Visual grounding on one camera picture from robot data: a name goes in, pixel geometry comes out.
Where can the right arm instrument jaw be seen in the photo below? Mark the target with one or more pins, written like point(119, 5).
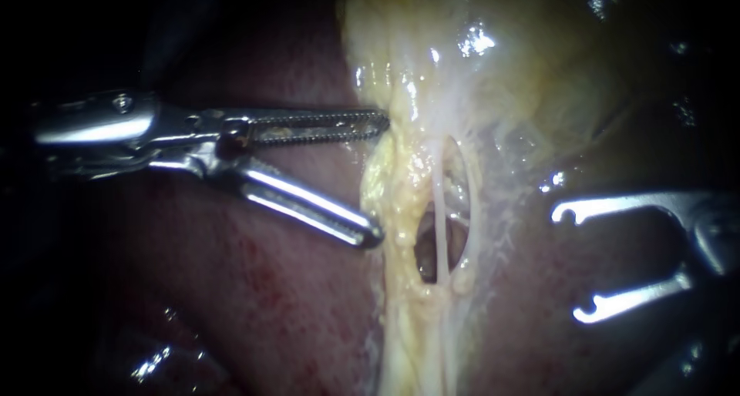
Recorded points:
point(618, 208)
point(633, 299)

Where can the left arm instrument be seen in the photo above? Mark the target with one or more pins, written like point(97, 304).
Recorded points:
point(98, 124)

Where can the left arm instrument jaw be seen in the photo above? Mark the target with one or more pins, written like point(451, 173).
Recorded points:
point(306, 205)
point(312, 125)

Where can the right arm instrument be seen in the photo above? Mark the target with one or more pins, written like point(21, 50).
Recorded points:
point(717, 234)

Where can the gallbladder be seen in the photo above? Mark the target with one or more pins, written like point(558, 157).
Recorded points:
point(491, 78)

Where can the dark red liver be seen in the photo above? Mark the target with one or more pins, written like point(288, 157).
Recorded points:
point(254, 280)

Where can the thin tube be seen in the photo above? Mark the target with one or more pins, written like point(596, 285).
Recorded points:
point(440, 222)
point(471, 211)

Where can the pale fatty tissue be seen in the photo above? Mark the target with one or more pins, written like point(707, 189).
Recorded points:
point(416, 303)

